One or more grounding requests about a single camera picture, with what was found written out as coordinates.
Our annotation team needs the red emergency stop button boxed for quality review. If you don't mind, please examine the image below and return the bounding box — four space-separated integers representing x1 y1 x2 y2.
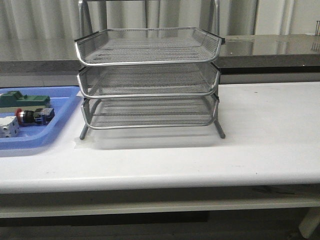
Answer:
15 107 55 126

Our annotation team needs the clear tape patch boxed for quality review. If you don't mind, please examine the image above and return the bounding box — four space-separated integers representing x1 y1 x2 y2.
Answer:
74 136 95 149

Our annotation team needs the blue plastic tray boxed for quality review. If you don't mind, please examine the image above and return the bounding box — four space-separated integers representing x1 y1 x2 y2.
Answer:
0 86 82 150

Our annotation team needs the white circuit breaker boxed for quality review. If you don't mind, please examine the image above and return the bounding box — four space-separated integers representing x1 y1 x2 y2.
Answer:
0 116 20 138

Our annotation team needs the green terminal block module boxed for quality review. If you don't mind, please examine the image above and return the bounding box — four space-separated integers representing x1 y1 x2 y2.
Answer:
0 91 51 113

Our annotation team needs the dark back counter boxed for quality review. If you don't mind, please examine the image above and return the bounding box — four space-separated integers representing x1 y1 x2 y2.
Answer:
0 34 320 75

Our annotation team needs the white table leg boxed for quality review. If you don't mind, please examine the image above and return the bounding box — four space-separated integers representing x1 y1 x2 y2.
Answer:
298 207 320 239

